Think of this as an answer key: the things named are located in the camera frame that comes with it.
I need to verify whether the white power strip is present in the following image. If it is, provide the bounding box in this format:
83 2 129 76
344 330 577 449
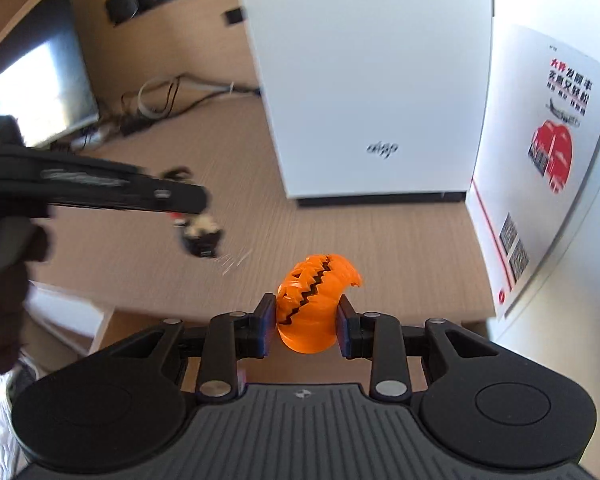
70 126 116 152

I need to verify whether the white printed sign board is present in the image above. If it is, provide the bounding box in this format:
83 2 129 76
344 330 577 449
467 24 600 322

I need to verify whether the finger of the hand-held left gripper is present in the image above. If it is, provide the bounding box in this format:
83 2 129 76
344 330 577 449
40 156 212 217

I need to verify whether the white computer case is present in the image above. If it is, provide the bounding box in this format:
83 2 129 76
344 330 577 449
228 0 496 207

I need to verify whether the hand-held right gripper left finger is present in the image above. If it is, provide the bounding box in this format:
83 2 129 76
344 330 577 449
144 292 278 402

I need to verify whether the white cable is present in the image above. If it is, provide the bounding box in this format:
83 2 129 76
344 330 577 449
137 77 237 122

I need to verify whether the black power adapter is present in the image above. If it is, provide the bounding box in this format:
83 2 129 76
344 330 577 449
120 116 155 137

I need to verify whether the black white keychain figure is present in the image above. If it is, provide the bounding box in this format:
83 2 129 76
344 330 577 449
164 166 227 261

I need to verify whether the white patterned cloth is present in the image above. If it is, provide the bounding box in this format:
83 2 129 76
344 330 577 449
0 349 41 480

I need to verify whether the black computer monitor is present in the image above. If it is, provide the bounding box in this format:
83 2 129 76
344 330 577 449
0 0 102 150

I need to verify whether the orange pumpkin toy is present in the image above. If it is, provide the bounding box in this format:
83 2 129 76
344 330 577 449
275 253 365 354

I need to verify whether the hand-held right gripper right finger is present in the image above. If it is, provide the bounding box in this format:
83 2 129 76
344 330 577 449
337 294 487 403

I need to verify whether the black cable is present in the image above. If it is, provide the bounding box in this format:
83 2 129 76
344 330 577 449
121 74 262 128

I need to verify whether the person's left hand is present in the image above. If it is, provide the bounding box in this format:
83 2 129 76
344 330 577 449
0 220 51 376

